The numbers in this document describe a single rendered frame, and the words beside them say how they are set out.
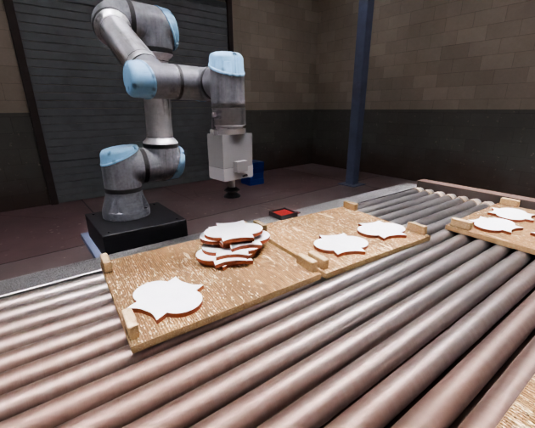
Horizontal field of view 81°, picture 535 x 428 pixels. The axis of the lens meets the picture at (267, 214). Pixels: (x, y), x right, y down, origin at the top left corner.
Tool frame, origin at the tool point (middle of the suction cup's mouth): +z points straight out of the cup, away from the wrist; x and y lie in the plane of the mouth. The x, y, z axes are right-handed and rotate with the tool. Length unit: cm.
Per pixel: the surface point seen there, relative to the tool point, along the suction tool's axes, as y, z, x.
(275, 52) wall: 432, -125, 445
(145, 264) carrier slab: -20.0, 15.2, 8.8
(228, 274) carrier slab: -8.0, 15.1, -8.8
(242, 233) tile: 0.2, 8.9, -3.4
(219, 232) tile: -3.7, 8.9, 1.0
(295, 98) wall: 488, -38, 442
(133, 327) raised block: -31.4, 12.7, -15.9
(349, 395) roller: -12.2, 17.9, -44.0
